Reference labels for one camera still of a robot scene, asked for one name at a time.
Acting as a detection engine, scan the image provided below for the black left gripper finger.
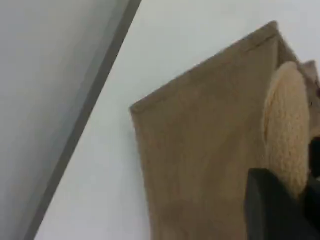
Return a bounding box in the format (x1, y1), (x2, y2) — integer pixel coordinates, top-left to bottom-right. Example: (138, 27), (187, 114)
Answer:
(304, 136), (320, 240)
(245, 168), (305, 240)

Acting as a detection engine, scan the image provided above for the brown jute tote bag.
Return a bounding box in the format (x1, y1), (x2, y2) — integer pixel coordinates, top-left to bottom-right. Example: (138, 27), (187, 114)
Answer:
(129, 20), (320, 240)

